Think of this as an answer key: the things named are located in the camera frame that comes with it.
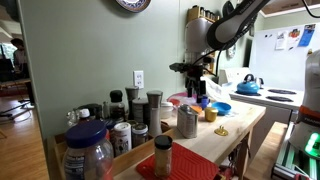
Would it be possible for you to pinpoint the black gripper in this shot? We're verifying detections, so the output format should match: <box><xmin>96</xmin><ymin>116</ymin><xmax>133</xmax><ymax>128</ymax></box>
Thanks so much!
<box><xmin>183</xmin><ymin>63</ymin><xmax>207</xmax><ymax>99</ymax></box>

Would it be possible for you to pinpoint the dark blue plastic container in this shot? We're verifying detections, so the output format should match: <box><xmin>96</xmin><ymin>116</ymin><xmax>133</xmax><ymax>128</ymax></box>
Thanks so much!
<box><xmin>199</xmin><ymin>95</ymin><xmax>211</xmax><ymax>110</ymax></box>

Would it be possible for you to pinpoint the clear container red lid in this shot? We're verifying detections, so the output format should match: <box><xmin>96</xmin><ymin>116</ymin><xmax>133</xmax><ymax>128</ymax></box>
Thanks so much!
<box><xmin>166</xmin><ymin>91</ymin><xmax>198</xmax><ymax>107</ymax></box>

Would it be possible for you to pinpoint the orange lidded clear container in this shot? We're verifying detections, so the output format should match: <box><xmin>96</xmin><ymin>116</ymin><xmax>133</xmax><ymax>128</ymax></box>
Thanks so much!
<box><xmin>189</xmin><ymin>104</ymin><xmax>204</xmax><ymax>116</ymax></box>

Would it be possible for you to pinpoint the clear container white lid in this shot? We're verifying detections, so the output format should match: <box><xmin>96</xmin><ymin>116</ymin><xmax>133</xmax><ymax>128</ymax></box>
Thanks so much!
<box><xmin>159</xmin><ymin>101</ymin><xmax>175</xmax><ymax>120</ymax></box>

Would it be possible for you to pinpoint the large white cloth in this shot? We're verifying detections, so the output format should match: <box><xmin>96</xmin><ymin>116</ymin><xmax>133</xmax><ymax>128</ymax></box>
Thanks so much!
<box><xmin>203</xmin><ymin>75</ymin><xmax>231</xmax><ymax>104</ymax></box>

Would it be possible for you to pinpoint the gold lidded jar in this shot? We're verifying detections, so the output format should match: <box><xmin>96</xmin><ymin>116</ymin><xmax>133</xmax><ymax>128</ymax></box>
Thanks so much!
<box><xmin>204</xmin><ymin>106</ymin><xmax>219</xmax><ymax>123</ymax></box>

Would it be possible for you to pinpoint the blue plastic bowl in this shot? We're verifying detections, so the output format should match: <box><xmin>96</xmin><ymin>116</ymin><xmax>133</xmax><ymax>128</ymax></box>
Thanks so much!
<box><xmin>211</xmin><ymin>101</ymin><xmax>233</xmax><ymax>117</ymax></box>

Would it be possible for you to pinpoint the silver pepper mill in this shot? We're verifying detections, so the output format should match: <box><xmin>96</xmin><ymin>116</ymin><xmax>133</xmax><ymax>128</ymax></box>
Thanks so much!
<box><xmin>146</xmin><ymin>90</ymin><xmax>164</xmax><ymax>138</ymax></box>

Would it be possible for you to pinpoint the gold disc lid with knob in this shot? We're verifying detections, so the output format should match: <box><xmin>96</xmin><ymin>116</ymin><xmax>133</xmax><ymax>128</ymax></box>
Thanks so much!
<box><xmin>213</xmin><ymin>124</ymin><xmax>230</xmax><ymax>137</ymax></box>

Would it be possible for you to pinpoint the black stove burner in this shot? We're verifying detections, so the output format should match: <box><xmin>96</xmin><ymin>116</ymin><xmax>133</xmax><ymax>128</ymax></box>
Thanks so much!
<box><xmin>267</xmin><ymin>88</ymin><xmax>298</xmax><ymax>96</ymax></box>
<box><xmin>235</xmin><ymin>91</ymin><xmax>263</xmax><ymax>98</ymax></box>
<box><xmin>265</xmin><ymin>95</ymin><xmax>295</xmax><ymax>103</ymax></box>

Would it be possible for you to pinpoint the wooden kitchen cart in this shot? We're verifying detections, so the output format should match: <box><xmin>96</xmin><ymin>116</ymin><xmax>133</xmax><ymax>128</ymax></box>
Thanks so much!
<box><xmin>113</xmin><ymin>98</ymin><xmax>268</xmax><ymax>180</ymax></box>

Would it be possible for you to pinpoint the dark cylindrical canister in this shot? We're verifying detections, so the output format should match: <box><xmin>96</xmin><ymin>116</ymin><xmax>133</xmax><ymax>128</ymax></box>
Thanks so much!
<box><xmin>131</xmin><ymin>97</ymin><xmax>150</xmax><ymax>126</ymax></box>

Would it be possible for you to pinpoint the dark grey grinder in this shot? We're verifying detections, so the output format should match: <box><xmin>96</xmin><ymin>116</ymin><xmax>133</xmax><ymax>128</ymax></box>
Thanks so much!
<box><xmin>124</xmin><ymin>86</ymin><xmax>140</xmax><ymax>121</ymax></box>

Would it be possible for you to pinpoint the white kitchen stove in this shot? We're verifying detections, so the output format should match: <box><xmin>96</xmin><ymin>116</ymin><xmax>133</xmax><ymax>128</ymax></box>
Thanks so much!
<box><xmin>218</xmin><ymin>67</ymin><xmax>305</xmax><ymax>112</ymax></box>

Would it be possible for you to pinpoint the small jar silver lid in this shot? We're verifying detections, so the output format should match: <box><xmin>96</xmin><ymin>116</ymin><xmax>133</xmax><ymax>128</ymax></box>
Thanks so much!
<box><xmin>131</xmin><ymin>122</ymin><xmax>150</xmax><ymax>149</ymax></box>

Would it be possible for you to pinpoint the wooden spice rack with jars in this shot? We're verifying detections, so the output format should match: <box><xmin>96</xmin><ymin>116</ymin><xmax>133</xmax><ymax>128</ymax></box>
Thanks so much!
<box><xmin>185</xmin><ymin>4</ymin><xmax>222</xmax><ymax>25</ymax></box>

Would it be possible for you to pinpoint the spice bottle black cap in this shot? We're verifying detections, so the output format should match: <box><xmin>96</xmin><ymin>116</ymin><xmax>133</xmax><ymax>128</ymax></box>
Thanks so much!
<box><xmin>153</xmin><ymin>134</ymin><xmax>174</xmax><ymax>179</ymax></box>

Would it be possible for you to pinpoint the red ribbed silicone mat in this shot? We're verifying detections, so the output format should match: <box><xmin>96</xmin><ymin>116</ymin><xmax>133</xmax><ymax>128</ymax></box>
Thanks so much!
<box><xmin>135</xmin><ymin>141</ymin><xmax>221</xmax><ymax>180</ymax></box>

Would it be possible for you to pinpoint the glass jar black lid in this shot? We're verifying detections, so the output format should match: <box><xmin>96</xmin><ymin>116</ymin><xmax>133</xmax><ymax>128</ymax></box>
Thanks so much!
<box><xmin>108</xmin><ymin>89</ymin><xmax>127</xmax><ymax>124</ymax></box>

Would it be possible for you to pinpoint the white printed canister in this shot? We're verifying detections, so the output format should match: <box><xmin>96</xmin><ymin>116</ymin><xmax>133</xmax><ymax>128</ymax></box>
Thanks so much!
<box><xmin>113</xmin><ymin>121</ymin><xmax>133</xmax><ymax>158</ymax></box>

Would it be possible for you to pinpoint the white refrigerator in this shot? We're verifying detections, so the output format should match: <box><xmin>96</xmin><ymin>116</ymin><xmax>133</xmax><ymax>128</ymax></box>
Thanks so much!
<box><xmin>249</xmin><ymin>22</ymin><xmax>320</xmax><ymax>93</ymax></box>

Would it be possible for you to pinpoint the wooden spice tray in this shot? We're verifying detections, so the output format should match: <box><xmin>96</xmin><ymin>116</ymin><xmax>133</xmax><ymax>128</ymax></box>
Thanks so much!
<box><xmin>46</xmin><ymin>119</ymin><xmax>175</xmax><ymax>180</ymax></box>

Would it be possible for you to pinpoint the white paper on fridge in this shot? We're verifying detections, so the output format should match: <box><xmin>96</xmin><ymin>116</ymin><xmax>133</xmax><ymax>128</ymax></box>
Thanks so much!
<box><xmin>274</xmin><ymin>30</ymin><xmax>289</xmax><ymax>51</ymax></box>

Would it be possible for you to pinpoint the orange printed fridge paper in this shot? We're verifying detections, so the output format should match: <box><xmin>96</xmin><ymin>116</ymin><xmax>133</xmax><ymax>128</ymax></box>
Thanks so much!
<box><xmin>287</xmin><ymin>28</ymin><xmax>302</xmax><ymax>51</ymax></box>

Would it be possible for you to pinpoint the white capped bottle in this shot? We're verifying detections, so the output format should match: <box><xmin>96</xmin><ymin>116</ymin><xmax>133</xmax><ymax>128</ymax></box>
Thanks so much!
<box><xmin>77</xmin><ymin>108</ymin><xmax>92</xmax><ymax>125</ymax></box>

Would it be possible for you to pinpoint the blue fridge paper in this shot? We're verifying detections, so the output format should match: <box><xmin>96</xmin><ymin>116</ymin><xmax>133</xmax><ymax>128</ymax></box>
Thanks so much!
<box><xmin>297</xmin><ymin>23</ymin><xmax>317</xmax><ymax>48</ymax></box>

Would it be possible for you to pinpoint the large jar blue lid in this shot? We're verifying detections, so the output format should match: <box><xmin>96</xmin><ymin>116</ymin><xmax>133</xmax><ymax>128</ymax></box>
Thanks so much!
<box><xmin>62</xmin><ymin>119</ymin><xmax>115</xmax><ymax>180</ymax></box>

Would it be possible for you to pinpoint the clear glass bottle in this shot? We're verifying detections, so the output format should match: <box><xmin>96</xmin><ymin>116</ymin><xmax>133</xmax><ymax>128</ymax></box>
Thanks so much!
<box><xmin>65</xmin><ymin>109</ymin><xmax>80</xmax><ymax>128</ymax></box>

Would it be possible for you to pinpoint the person in background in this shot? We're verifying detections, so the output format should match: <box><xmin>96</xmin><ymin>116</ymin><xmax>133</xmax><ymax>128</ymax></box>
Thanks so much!
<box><xmin>9</xmin><ymin>37</ymin><xmax>36</xmax><ymax>105</ymax></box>

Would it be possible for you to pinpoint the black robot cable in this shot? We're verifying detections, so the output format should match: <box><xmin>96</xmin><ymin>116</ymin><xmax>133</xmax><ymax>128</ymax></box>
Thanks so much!
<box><xmin>191</xmin><ymin>24</ymin><xmax>254</xmax><ymax>78</ymax></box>

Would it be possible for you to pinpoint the blue kettle black handle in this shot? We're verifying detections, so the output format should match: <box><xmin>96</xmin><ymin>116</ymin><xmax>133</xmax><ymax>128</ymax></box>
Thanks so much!
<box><xmin>236</xmin><ymin>73</ymin><xmax>261</xmax><ymax>96</ymax></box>

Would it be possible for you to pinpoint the white wall outlet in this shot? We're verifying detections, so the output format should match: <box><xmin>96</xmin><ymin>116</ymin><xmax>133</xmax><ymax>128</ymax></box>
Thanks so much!
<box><xmin>133</xmin><ymin>69</ymin><xmax>145</xmax><ymax>90</ymax></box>

